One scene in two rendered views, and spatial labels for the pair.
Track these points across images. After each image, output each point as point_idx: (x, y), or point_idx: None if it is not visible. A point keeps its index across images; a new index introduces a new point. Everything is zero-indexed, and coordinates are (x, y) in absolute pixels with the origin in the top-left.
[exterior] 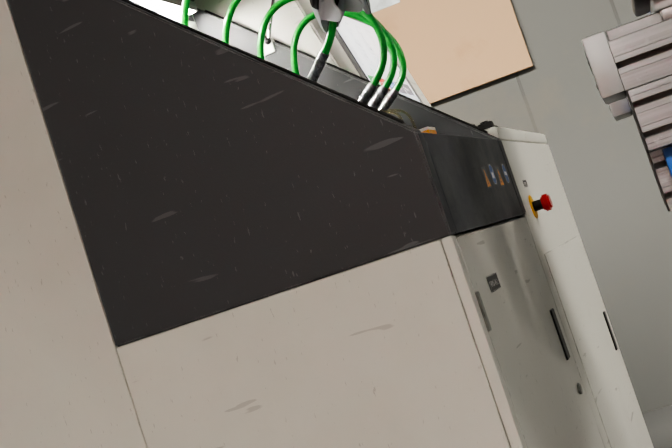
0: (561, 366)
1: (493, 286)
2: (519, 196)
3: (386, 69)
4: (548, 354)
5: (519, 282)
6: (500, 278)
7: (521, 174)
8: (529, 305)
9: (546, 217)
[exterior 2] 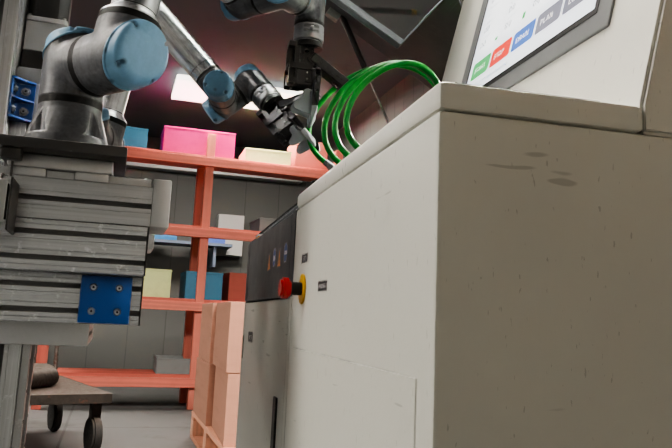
0: (266, 442)
1: (249, 338)
2: (291, 276)
3: None
4: (261, 417)
5: (262, 350)
6: (254, 337)
7: (305, 246)
8: (262, 371)
9: (320, 306)
